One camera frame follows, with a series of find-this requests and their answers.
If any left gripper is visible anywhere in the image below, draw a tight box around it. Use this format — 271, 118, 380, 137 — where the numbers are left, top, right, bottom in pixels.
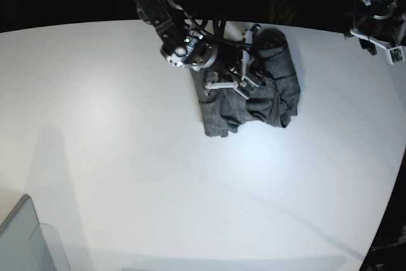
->
344, 10, 405, 56

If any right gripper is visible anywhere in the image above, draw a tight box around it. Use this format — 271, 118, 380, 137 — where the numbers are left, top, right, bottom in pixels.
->
202, 23, 263, 97

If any grey t-shirt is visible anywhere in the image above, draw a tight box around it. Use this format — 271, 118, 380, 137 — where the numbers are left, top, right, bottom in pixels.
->
190, 28, 301, 137

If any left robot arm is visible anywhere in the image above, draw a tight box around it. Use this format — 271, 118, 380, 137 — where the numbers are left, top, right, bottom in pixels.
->
344, 0, 405, 65

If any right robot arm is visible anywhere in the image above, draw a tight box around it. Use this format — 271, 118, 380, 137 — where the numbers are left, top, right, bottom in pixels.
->
134, 0, 261, 99

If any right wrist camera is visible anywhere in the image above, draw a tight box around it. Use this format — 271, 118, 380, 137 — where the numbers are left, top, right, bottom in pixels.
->
235, 74, 261, 100

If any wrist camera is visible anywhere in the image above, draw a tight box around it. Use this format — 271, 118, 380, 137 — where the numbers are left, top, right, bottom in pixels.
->
235, 74, 261, 100
386, 46, 405, 65

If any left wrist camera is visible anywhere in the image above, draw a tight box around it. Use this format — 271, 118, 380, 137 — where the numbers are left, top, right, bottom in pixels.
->
386, 46, 405, 65

